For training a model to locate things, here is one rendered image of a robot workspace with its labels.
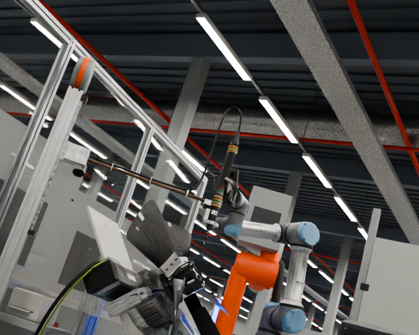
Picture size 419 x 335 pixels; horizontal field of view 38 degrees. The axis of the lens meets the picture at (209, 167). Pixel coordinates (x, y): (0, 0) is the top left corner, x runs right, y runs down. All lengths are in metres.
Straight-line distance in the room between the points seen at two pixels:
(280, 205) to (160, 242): 4.25
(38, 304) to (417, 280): 2.52
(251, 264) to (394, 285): 2.56
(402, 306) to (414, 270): 0.25
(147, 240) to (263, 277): 4.23
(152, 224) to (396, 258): 2.27
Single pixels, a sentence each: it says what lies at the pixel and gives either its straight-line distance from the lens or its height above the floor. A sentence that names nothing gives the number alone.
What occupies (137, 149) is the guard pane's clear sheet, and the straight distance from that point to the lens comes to 3.34.
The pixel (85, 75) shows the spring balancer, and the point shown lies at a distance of 2.59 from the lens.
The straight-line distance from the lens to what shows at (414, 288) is 4.19.
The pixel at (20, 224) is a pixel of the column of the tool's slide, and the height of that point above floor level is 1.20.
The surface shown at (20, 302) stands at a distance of 2.64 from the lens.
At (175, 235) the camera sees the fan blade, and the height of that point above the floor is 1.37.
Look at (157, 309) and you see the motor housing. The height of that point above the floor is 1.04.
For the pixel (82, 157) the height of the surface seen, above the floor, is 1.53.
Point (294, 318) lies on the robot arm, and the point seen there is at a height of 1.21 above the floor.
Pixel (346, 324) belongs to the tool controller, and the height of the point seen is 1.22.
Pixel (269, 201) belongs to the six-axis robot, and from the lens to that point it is 6.52.
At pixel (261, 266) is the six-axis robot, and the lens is 6.48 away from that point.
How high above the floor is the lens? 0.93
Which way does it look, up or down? 17 degrees up
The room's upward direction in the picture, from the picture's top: 17 degrees clockwise
